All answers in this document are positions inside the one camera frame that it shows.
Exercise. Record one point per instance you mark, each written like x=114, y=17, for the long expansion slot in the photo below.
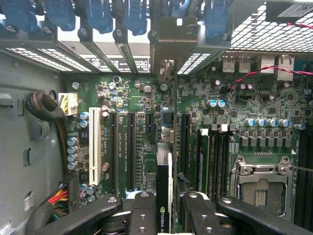
x=131, y=151
x=185, y=147
x=113, y=151

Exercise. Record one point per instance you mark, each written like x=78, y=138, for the black open PC case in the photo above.
x=24, y=147

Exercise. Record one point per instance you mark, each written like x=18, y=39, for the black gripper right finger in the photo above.
x=203, y=220

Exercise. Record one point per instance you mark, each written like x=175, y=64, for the CPU socket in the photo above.
x=261, y=171

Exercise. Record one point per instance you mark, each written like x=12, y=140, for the short black expansion slot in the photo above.
x=150, y=124

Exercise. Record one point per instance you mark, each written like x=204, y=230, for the green motherboard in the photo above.
x=244, y=102

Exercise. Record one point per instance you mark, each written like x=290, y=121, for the blue card retention clip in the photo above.
x=135, y=19
x=61, y=17
x=100, y=17
x=178, y=7
x=19, y=17
x=216, y=22

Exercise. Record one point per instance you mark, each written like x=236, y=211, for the white PCI expansion slot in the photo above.
x=95, y=147

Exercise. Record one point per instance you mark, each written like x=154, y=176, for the installed black RAM stick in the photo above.
x=203, y=161

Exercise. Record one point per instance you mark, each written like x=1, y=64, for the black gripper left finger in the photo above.
x=141, y=215

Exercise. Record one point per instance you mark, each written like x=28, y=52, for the white power connector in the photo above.
x=71, y=102

